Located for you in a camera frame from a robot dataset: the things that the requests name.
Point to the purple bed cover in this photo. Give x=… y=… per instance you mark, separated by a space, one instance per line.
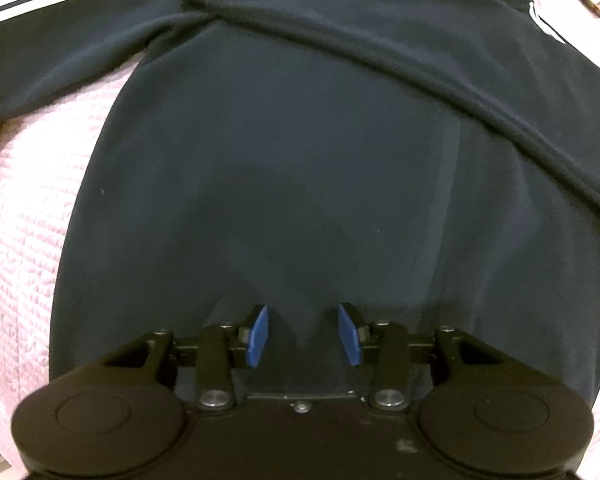
x=43 y=157

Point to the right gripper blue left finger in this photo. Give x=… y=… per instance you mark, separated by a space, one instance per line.
x=223 y=348

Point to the navy hoodie with white stripes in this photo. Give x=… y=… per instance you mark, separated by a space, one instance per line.
x=435 y=162

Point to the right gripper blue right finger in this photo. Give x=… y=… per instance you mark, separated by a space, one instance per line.
x=382 y=349

